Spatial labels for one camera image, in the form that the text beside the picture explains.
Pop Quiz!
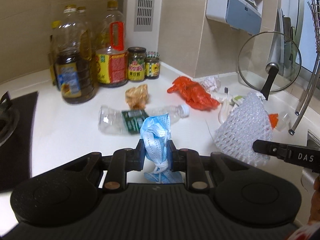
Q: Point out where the blue disposable face mask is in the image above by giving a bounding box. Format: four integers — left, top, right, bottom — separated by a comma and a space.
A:
140, 113, 183, 184

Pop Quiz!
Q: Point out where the clear plastic water bottle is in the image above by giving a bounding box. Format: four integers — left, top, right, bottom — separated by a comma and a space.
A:
98, 104, 190, 135

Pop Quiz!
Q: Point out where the orange mesh scrubber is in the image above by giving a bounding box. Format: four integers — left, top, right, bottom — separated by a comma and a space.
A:
268, 113, 279, 129

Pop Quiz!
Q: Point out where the brown paper wrapper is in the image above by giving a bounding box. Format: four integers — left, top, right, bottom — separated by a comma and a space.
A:
125, 84, 149, 109

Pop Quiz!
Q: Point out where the orange plastic bag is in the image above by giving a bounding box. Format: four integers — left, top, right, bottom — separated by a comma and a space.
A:
167, 76, 220, 111

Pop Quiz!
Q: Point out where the cream plastic tube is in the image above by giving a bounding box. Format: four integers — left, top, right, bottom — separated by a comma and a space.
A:
218, 94, 245, 124

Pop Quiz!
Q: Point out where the white foam fruit net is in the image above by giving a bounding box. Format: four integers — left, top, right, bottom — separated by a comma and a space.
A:
214, 90, 273, 166

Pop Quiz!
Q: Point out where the white tissue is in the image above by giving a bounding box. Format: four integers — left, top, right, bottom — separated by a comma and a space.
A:
201, 75, 221, 93

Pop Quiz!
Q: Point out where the clear plastic cup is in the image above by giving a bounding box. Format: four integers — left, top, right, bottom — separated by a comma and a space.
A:
276, 112, 290, 132

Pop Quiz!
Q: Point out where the right hand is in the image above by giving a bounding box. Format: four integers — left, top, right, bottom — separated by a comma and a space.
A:
308, 178, 320, 224

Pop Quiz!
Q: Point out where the black gas stove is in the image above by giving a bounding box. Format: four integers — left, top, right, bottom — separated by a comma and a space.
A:
1, 92, 39, 192

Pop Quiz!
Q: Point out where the large dark oil bottle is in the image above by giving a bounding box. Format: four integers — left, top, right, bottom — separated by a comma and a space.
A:
54, 4, 95, 105

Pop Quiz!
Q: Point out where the slim dark sauce bottle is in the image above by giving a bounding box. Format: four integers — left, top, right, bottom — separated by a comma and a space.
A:
48, 21, 61, 90

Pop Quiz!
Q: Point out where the steel dish rack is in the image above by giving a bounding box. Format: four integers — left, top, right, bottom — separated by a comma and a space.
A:
289, 0, 319, 135

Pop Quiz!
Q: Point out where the oil bottle red handle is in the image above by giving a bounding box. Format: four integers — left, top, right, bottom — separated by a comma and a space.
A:
95, 0, 127, 87

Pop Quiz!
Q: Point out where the glass pot lid black handle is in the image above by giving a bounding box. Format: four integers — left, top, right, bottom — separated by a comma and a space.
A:
237, 31, 302, 100

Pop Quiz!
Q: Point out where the blue white wall dispenser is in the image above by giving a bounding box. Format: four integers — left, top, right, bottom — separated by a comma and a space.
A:
206, 0, 263, 35

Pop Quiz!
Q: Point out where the grey wall vent grille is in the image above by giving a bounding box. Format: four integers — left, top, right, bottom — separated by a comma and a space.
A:
134, 0, 155, 32

